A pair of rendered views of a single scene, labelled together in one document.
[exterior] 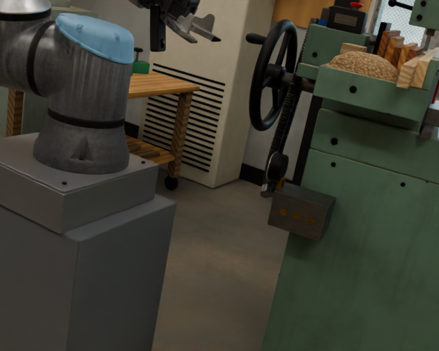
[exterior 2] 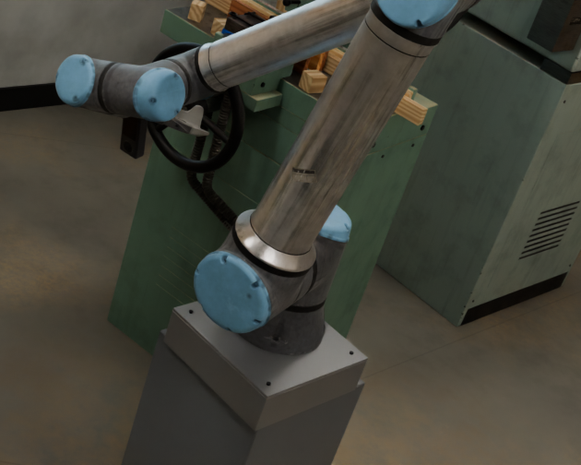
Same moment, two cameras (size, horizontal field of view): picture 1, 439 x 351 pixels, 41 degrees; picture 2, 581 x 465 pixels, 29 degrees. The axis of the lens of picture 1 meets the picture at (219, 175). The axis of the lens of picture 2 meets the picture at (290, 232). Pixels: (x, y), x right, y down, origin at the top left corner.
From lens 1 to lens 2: 2.37 m
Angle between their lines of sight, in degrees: 73
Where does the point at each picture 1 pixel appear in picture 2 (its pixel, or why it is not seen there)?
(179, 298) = (19, 385)
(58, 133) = (314, 320)
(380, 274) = not seen: hidden behind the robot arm
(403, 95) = (397, 121)
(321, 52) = (266, 80)
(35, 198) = (339, 381)
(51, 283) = (331, 431)
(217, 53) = not seen: outside the picture
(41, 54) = (320, 268)
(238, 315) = (70, 350)
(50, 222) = (349, 387)
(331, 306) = not seen: hidden behind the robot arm
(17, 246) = (303, 431)
